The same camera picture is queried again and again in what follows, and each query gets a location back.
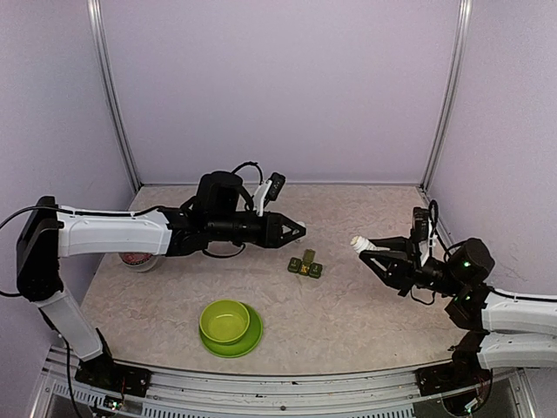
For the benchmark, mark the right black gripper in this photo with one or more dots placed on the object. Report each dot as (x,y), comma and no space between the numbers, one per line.
(405,269)

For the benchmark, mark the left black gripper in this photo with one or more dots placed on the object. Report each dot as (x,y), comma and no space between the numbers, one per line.
(272,237)

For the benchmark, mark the white pill bottle with code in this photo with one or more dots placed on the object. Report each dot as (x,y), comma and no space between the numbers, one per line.
(360,244)

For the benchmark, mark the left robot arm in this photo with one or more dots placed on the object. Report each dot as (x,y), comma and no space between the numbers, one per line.
(222,210)

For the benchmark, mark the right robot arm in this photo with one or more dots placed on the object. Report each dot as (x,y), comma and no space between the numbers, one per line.
(503,329)

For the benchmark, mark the green bowl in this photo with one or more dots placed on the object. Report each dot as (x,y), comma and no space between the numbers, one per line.
(224,321)

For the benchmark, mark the green plate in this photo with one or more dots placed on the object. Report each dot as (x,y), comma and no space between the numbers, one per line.
(243,346)

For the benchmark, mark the red patterned white bowl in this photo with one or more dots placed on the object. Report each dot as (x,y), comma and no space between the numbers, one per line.
(139,262)

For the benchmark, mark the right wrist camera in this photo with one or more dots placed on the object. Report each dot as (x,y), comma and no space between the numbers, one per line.
(422,234)

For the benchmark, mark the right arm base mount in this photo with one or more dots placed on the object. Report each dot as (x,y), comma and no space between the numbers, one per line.
(448,377)

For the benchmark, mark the aluminium front rail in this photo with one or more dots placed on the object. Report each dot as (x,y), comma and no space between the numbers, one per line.
(182,393)

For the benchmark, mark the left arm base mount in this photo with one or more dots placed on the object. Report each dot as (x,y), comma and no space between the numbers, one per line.
(118,378)

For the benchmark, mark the right aluminium frame post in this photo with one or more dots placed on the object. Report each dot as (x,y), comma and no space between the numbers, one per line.
(450,94)

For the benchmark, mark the aluminium frame post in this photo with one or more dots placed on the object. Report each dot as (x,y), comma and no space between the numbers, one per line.
(450,94)
(110,92)

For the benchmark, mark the left aluminium frame post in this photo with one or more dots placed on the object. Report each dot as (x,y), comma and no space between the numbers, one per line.
(110,92)

